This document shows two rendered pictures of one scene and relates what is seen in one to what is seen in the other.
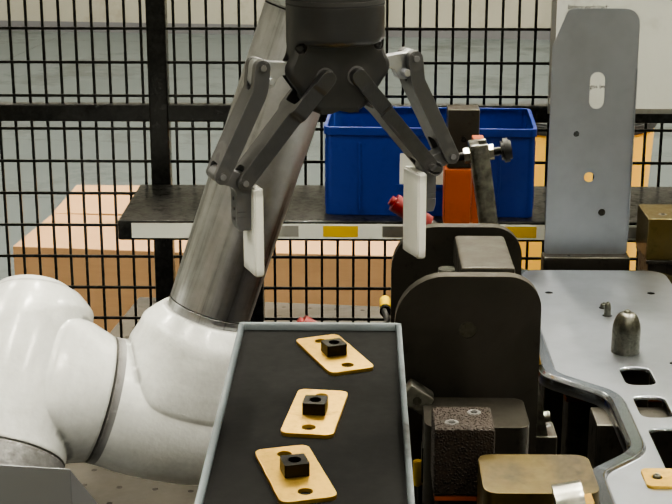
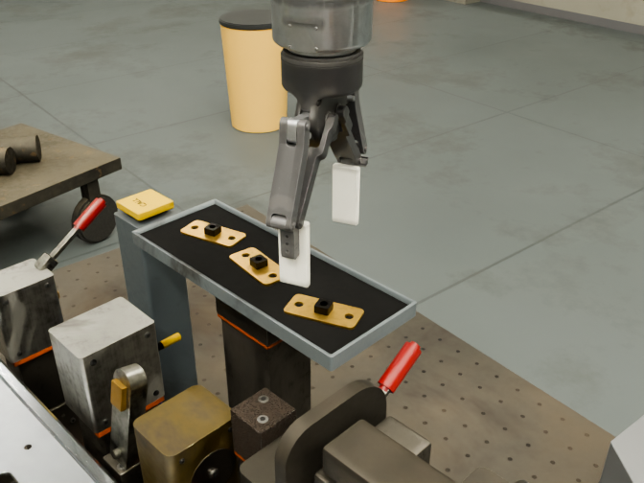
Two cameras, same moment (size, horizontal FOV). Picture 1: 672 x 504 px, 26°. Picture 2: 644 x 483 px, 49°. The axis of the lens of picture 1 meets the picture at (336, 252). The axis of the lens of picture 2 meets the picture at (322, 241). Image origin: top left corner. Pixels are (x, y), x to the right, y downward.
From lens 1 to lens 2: 162 cm
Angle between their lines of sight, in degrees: 116
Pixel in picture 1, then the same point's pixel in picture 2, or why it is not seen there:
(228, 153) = not seen: hidden behind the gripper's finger
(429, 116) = (277, 176)
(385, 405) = (236, 289)
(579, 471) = (159, 436)
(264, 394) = not seen: hidden behind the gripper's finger
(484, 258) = (368, 448)
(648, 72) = not seen: outside the picture
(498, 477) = (203, 400)
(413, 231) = (289, 262)
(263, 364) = (345, 285)
